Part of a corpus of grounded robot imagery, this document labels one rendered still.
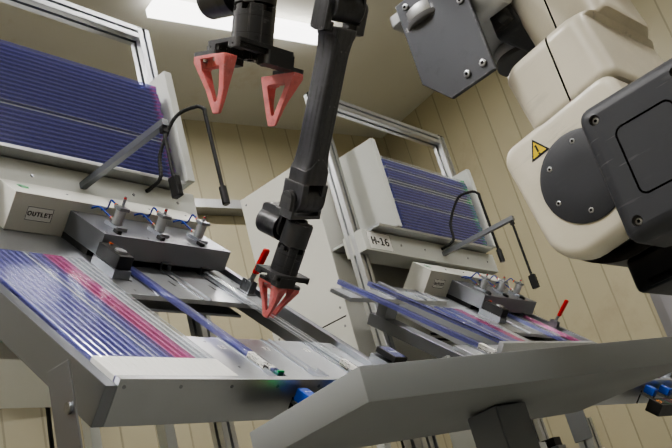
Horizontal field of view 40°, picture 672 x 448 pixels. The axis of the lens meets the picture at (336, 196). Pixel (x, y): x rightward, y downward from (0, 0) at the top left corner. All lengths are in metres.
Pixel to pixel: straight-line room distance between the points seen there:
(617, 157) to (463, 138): 5.62
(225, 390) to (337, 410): 0.43
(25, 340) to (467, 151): 5.26
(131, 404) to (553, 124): 0.68
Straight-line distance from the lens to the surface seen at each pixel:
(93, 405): 1.30
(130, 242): 1.90
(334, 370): 1.72
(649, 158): 0.89
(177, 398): 1.37
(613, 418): 5.76
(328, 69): 1.78
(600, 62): 1.05
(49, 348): 1.39
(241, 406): 1.47
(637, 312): 5.59
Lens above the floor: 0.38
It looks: 23 degrees up
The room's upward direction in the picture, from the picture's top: 16 degrees counter-clockwise
